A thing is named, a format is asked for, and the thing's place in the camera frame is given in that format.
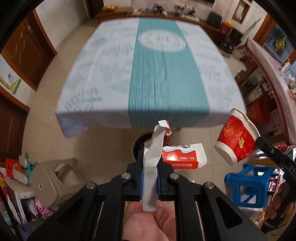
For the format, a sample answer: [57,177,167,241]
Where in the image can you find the red and gold packet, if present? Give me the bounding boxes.
[5,158,24,178]

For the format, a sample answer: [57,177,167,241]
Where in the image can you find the red paper cup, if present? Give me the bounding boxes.
[213,108,261,165]

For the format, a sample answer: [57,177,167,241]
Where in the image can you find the person's right hand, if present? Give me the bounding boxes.
[264,183,285,221]

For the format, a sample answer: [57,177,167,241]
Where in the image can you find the blue plastic stool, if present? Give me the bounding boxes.
[224,163,281,208]

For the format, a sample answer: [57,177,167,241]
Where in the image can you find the children's wall poster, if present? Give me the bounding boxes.
[0,54,22,94]

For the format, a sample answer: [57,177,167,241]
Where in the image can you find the stacked black pots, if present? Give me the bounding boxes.
[220,37,234,52]

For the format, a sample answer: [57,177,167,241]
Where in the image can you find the beige plastic stool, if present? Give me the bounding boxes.
[30,157,86,208]

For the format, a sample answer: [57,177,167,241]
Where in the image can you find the wooden television cabinet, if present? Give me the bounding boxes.
[96,7,227,40]

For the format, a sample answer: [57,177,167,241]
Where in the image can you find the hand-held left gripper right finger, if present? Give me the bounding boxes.
[157,162,270,241]

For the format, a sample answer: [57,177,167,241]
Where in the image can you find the red plastic basket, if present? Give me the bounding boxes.
[221,21,233,34]

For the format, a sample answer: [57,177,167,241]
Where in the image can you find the white and red carton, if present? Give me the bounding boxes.
[142,120,208,212]

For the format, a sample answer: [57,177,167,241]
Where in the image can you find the black round waste bin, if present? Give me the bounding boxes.
[132,133,162,164]

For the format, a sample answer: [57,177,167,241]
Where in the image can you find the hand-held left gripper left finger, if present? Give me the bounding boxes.
[27,162,144,241]

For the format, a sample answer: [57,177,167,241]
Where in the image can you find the person's pink trousers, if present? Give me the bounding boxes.
[122,201,178,241]

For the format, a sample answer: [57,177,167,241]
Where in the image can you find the brown wooden door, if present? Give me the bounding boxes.
[1,10,57,90]
[85,0,104,18]

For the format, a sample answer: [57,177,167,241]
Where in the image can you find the gold hanging ornament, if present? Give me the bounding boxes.
[275,38,287,52]

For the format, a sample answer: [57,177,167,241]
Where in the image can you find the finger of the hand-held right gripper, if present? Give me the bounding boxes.
[256,136,289,168]

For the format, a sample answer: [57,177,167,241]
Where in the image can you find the dark green kitchen appliance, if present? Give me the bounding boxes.
[206,11,222,26]

